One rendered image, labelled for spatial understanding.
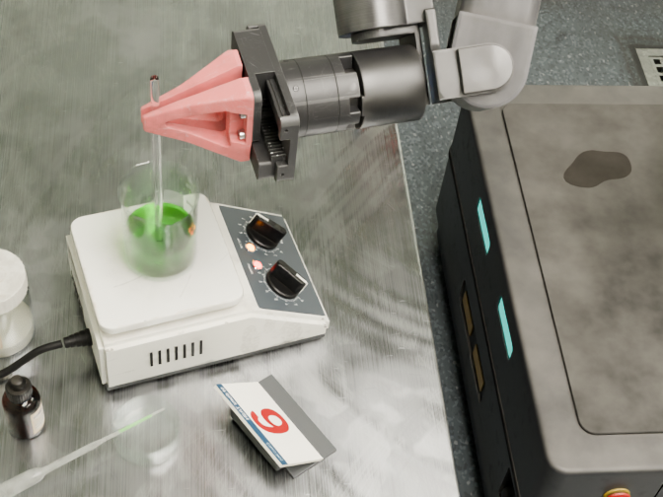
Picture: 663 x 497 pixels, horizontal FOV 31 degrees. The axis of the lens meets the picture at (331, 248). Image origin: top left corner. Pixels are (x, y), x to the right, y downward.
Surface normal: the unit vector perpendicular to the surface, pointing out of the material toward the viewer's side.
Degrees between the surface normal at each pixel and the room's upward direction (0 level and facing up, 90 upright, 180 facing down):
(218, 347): 90
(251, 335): 90
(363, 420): 0
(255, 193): 0
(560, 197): 0
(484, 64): 44
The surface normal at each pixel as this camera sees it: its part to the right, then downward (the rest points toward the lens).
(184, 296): 0.09, -0.62
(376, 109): 0.29, 0.58
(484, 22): -0.02, 0.08
